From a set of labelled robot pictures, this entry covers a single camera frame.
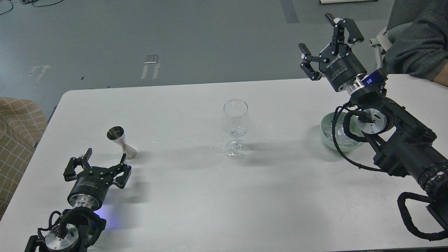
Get beige checkered sofa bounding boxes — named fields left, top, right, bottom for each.
left=0, top=97, right=48, bottom=217

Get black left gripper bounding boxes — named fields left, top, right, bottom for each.
left=63, top=148, right=132, bottom=211

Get clear wine glass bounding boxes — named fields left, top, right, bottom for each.
left=222, top=99, right=251, bottom=159

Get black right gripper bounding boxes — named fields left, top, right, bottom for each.
left=298, top=13, right=367, bottom=92

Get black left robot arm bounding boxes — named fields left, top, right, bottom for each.
left=24, top=148, right=131, bottom=252

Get white office chair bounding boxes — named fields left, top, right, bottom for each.
left=369, top=27, right=392, bottom=69

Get grey floor plate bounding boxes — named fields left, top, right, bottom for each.
left=143, top=55, right=159, bottom=64

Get black floor cables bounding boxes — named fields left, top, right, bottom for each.
left=0, top=0, right=65, bottom=16

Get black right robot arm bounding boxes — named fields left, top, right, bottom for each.
left=298, top=13, right=448, bottom=241

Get clear ice cubes pile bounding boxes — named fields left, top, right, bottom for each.
left=323, top=123, right=364, bottom=149

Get person in grey hoodie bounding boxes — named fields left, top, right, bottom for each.
left=384, top=0, right=448, bottom=86

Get steel cocktail jigger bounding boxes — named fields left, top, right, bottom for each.
left=106, top=126, right=137, bottom=160

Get green bowl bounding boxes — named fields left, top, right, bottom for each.
left=320, top=112, right=364, bottom=153

